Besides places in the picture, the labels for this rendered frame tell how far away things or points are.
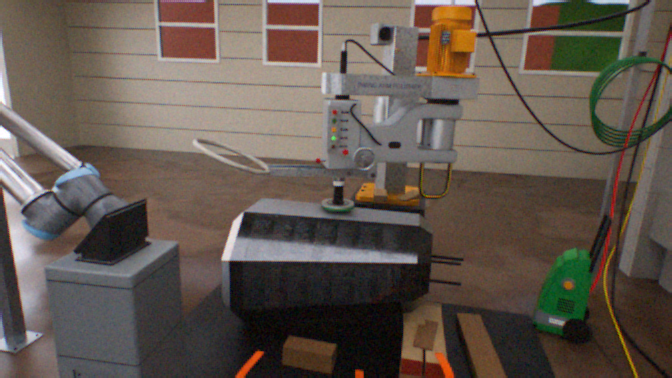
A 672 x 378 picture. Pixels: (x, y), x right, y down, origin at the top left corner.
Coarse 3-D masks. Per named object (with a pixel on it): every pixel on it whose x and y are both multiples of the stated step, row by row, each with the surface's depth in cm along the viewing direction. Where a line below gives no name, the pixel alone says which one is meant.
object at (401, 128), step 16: (352, 112) 253; (400, 112) 273; (416, 112) 263; (432, 112) 265; (448, 112) 267; (368, 128) 261; (384, 128) 262; (400, 128) 264; (416, 128) 267; (368, 144) 263; (384, 144) 265; (400, 144) 267; (368, 160) 265; (384, 160) 267; (400, 160) 269; (416, 160) 271; (432, 160) 274; (448, 160) 276; (368, 176) 270
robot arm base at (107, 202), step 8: (96, 200) 185; (104, 200) 187; (112, 200) 188; (120, 200) 191; (88, 208) 185; (96, 208) 184; (104, 208) 185; (112, 208) 185; (88, 216) 185; (96, 216) 183
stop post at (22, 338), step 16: (0, 192) 244; (0, 208) 245; (0, 224) 246; (0, 240) 247; (0, 256) 248; (0, 272) 251; (0, 288) 254; (16, 288) 260; (0, 304) 257; (16, 304) 261; (16, 320) 262; (16, 336) 263; (32, 336) 272; (16, 352) 257
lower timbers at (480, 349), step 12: (456, 324) 301; (468, 324) 289; (480, 324) 290; (468, 336) 275; (480, 336) 276; (468, 348) 264; (480, 348) 264; (492, 348) 264; (468, 360) 261; (480, 360) 252; (492, 360) 253; (480, 372) 242; (492, 372) 242
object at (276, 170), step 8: (272, 168) 259; (280, 168) 260; (288, 168) 261; (296, 168) 273; (304, 168) 274; (312, 168) 275; (320, 168) 276; (296, 176) 263; (304, 176) 264; (312, 176) 265; (320, 176) 266; (328, 176) 267; (336, 176) 268; (344, 176) 269; (352, 176) 270; (360, 176) 271
